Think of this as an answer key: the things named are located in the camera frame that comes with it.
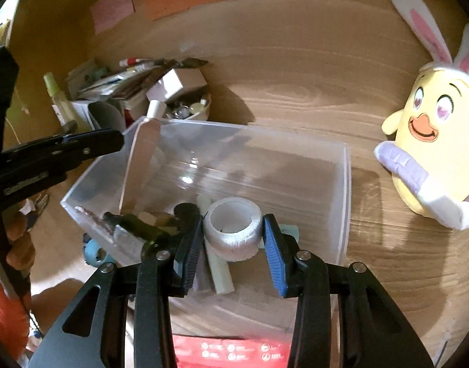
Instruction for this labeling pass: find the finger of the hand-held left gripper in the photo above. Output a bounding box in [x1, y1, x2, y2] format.
[2, 121, 79, 152]
[46, 128, 125, 160]

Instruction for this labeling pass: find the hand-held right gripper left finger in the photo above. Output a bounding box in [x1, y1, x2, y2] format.
[29, 215, 204, 368]

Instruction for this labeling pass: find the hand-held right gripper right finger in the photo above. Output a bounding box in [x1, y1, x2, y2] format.
[262, 213, 435, 368]

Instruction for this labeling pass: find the curved mint green tube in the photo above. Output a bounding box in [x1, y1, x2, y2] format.
[258, 224, 301, 250]

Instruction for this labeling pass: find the straight mint green tube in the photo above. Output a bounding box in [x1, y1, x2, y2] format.
[196, 195, 235, 295]

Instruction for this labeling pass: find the white tape roll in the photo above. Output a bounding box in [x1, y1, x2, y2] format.
[203, 197, 263, 262]

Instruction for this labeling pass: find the green glass dropper bottle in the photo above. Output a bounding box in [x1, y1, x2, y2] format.
[104, 212, 177, 248]

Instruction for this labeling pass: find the clear plastic storage box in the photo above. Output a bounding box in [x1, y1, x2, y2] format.
[61, 117, 352, 326]

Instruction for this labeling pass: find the red foil packet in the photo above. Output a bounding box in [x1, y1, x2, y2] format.
[172, 334, 293, 368]

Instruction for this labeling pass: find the blue tape roll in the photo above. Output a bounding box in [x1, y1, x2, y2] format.
[84, 238, 107, 267]

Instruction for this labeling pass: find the person's left hand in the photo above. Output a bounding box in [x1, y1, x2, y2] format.
[6, 210, 36, 276]

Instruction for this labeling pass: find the yellow-green spray bottle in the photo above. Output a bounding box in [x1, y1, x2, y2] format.
[43, 72, 79, 131]

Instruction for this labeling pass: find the stack of books and papers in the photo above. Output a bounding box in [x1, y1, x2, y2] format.
[68, 58, 208, 104]

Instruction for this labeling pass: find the red and white marker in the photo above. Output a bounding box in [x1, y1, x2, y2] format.
[118, 57, 153, 67]

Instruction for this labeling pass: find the small white cardboard box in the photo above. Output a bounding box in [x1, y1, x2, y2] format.
[146, 68, 207, 102]

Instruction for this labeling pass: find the white bowl of trinkets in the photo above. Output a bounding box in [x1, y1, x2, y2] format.
[163, 94, 212, 121]

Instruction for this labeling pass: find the pink paper note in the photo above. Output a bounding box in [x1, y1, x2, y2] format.
[90, 0, 135, 34]

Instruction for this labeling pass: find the orange garment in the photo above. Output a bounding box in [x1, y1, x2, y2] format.
[0, 268, 32, 357]

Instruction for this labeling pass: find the yellow chick plush toy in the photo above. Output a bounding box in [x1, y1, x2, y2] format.
[374, 0, 469, 231]

